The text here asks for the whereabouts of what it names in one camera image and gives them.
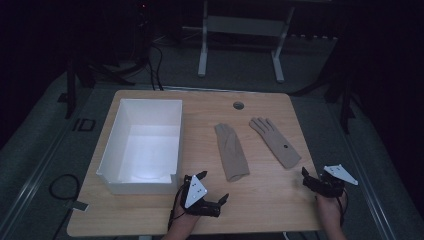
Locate black hanging cables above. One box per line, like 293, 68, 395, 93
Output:
145, 42, 165, 92

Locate white box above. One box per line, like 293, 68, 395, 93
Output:
95, 97, 184, 196

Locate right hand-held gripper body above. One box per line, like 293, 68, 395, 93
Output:
311, 163, 360, 199

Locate dark equipment tower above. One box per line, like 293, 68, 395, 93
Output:
132, 0, 156, 68

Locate black rectangular floor frame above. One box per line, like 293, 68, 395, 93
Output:
72, 117, 97, 132

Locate black looped floor cable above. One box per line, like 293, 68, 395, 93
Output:
48, 173, 81, 202

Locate person's right hand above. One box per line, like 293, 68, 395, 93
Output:
316, 194, 348, 228

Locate hand-held gripper black cable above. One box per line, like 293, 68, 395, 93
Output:
335, 189, 350, 228
167, 183, 188, 232

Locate left hand-held gripper black cable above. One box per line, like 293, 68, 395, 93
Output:
167, 183, 188, 232

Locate white metal desk frame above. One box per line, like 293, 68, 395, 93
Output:
197, 0, 296, 84

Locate person's left hand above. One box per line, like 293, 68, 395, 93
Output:
170, 202, 201, 232

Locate grey tape piece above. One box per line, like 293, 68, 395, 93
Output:
71, 200, 90, 213

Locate beige glove with dark dot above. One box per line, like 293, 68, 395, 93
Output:
248, 116, 303, 170

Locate plain beige glove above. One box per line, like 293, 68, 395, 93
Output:
214, 122, 251, 183

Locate right hand-held gripper black cable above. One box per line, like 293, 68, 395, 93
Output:
335, 189, 350, 228

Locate black tripod stand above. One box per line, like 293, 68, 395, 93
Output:
57, 55, 135, 120
289, 39, 358, 135

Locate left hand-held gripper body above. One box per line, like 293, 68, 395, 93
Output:
180, 174, 222, 219

